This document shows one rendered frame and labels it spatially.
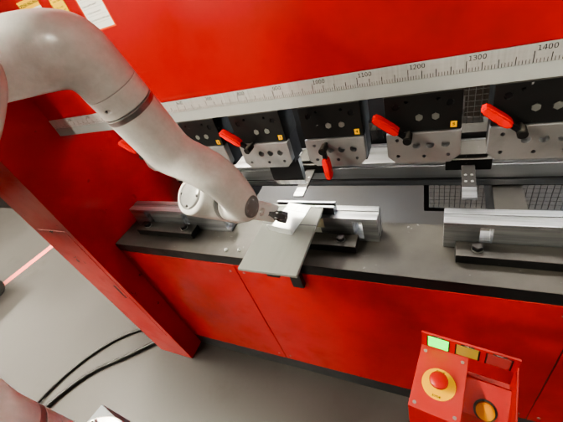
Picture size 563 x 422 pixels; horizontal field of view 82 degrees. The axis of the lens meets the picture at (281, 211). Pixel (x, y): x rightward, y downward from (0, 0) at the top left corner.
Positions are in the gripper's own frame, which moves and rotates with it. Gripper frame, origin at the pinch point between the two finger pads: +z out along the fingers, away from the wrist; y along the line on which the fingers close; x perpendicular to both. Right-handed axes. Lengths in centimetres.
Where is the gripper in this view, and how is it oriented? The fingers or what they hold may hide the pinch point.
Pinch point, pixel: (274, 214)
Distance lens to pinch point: 93.0
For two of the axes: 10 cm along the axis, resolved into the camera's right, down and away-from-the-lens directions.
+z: 5.4, 1.4, 8.3
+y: -8.1, -1.8, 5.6
